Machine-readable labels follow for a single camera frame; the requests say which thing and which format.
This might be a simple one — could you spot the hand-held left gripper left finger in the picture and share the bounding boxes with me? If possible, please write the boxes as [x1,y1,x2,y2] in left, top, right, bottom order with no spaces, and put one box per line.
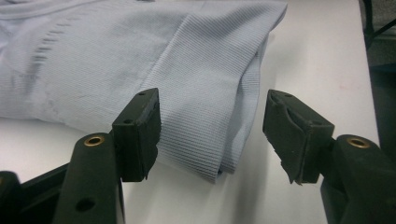
[51,88,163,224]

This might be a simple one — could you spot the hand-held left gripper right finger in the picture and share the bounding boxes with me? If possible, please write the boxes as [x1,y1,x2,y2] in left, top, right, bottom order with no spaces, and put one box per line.
[262,89,396,224]

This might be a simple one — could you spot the light blue knit garment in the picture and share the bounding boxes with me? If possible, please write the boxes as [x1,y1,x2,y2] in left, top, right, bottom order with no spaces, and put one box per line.
[0,0,288,184]

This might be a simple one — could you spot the black metal stand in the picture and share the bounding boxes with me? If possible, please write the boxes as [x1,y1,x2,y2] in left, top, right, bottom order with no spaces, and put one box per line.
[361,0,396,48]

